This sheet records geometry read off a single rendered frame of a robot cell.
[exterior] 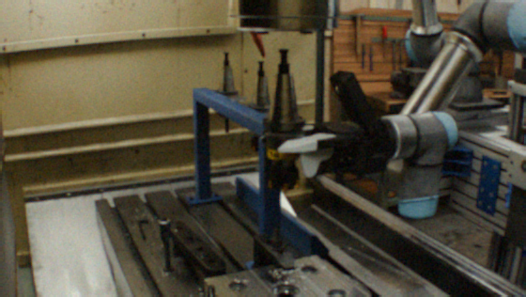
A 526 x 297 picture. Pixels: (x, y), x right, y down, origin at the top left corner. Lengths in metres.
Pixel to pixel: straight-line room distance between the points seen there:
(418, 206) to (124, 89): 1.09
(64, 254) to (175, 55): 0.73
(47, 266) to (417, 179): 1.10
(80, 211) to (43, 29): 0.60
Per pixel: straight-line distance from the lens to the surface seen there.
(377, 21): 3.90
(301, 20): 0.70
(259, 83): 1.21
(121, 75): 1.73
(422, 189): 0.96
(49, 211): 1.76
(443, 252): 1.53
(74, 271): 1.59
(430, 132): 0.92
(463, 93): 1.79
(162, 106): 1.78
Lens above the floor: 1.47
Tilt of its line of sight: 16 degrees down
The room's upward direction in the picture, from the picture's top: straight up
